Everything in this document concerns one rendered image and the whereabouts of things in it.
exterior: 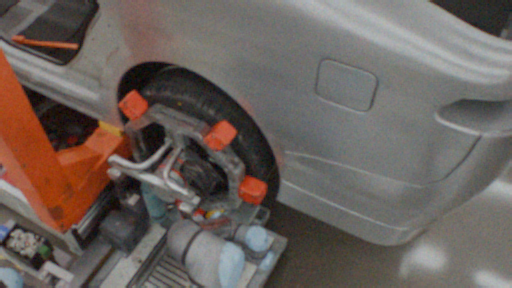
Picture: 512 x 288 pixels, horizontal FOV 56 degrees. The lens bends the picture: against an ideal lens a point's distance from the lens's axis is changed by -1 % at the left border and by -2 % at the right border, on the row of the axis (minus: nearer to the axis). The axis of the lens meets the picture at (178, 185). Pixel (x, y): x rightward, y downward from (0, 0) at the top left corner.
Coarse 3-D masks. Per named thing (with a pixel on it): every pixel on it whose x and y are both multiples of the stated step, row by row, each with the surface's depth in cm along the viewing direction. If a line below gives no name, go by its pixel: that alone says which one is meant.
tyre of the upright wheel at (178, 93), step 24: (168, 72) 192; (192, 72) 186; (144, 96) 193; (168, 96) 183; (192, 96) 178; (216, 96) 178; (216, 120) 177; (240, 120) 179; (240, 144) 180; (264, 144) 185; (264, 168) 189
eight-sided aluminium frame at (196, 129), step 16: (144, 112) 194; (160, 112) 184; (176, 112) 182; (128, 128) 202; (176, 128) 181; (192, 128) 177; (208, 128) 178; (144, 144) 215; (144, 160) 219; (224, 160) 180; (240, 160) 183; (240, 176) 186; (208, 208) 216; (224, 208) 207
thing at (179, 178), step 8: (192, 152) 198; (168, 160) 196; (160, 168) 195; (176, 168) 193; (160, 176) 192; (176, 176) 192; (184, 176) 194; (176, 184) 192; (184, 184) 195; (160, 192) 196; (168, 200) 198
